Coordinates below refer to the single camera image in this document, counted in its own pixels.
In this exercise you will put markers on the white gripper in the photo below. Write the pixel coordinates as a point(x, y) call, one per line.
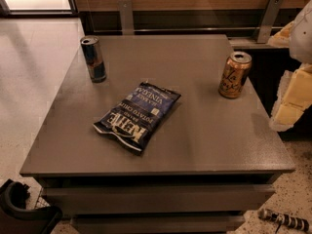
point(302, 33)

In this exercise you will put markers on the orange LaCroix can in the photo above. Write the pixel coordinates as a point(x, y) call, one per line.
point(235, 74)

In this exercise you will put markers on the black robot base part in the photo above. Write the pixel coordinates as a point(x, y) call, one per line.
point(15, 218)

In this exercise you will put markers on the blue silver energy drink can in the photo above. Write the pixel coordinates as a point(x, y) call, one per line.
point(93, 57)

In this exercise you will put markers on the black white striped tool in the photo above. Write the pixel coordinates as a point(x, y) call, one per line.
point(291, 222)

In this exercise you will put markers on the blue Kettle chips bag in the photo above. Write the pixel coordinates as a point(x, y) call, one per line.
point(134, 120)

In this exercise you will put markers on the upper grey drawer front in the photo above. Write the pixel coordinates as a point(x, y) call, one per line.
point(159, 199)

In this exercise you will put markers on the grey drawer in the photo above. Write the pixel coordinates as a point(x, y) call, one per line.
point(159, 199)
point(200, 224)

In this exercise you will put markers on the lower grey drawer front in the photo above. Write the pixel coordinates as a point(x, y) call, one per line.
point(200, 224)

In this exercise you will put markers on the right metal wall bracket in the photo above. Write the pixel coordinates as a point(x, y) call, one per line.
point(269, 16)

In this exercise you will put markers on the metal wall bracket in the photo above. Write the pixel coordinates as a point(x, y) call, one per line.
point(269, 16)
point(126, 17)

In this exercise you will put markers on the left metal wall bracket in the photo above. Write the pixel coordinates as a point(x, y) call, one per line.
point(126, 17)

